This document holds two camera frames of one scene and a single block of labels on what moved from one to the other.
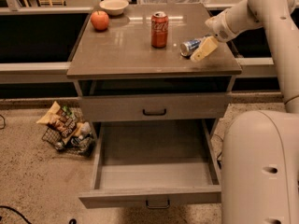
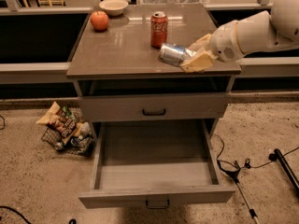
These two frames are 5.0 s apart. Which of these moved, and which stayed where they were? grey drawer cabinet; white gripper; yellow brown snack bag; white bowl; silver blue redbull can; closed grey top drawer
Moved: silver blue redbull can; white gripper
Stayed: white bowl; grey drawer cabinet; closed grey top drawer; yellow brown snack bag
